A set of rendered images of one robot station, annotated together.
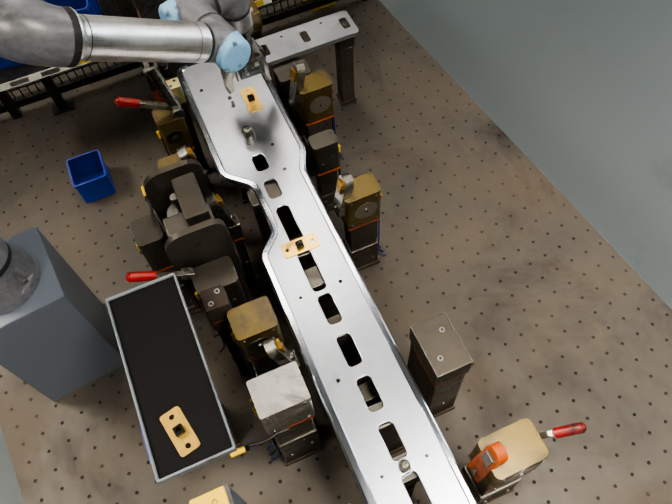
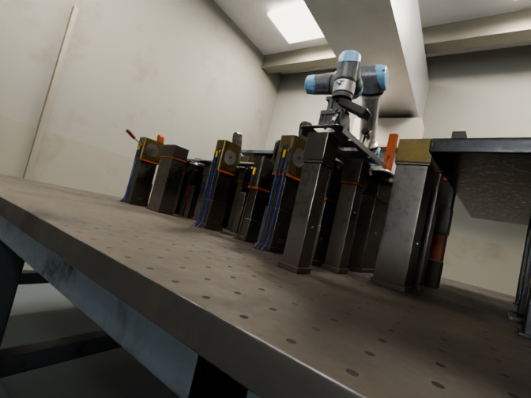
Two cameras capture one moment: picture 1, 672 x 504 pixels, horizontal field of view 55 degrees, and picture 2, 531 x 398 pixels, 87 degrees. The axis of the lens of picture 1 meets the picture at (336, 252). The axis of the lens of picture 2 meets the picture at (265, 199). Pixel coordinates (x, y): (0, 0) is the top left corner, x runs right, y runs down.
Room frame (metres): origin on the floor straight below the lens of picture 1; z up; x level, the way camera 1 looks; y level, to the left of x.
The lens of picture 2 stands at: (1.92, -0.45, 0.79)
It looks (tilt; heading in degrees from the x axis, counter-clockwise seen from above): 4 degrees up; 151
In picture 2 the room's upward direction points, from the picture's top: 13 degrees clockwise
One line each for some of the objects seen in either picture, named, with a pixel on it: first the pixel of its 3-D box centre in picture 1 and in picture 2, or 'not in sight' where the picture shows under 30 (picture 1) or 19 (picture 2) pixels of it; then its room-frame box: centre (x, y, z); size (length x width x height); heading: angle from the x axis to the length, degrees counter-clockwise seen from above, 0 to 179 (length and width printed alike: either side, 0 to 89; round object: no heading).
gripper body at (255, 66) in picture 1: (242, 48); (337, 113); (1.17, 0.17, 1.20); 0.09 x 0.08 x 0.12; 19
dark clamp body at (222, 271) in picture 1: (225, 315); not in sight; (0.64, 0.27, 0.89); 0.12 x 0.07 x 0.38; 109
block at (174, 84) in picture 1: (189, 130); not in sight; (1.22, 0.37, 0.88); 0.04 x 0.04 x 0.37; 19
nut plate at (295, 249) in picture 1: (299, 244); not in sight; (0.74, 0.08, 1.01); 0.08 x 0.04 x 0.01; 108
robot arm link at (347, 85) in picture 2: (236, 18); (343, 90); (1.18, 0.17, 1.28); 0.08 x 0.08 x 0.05
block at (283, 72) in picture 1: (301, 103); (318, 212); (1.32, 0.06, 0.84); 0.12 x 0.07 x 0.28; 109
